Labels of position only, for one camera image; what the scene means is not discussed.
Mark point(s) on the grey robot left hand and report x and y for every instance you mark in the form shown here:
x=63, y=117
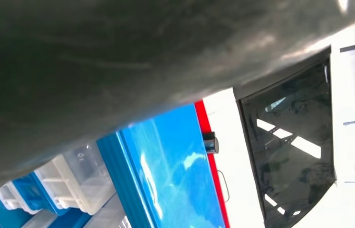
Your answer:
x=101, y=63

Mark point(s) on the blue metal shelf rack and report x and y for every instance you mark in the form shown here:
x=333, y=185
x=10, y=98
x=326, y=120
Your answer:
x=171, y=176

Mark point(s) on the red barrier belt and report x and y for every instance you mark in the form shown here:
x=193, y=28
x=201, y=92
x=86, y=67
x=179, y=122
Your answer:
x=203, y=119

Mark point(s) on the white plastic crate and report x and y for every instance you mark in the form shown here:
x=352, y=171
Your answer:
x=76, y=179
x=10, y=198

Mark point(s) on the blue plastic crate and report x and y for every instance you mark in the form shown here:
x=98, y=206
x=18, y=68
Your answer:
x=29, y=192

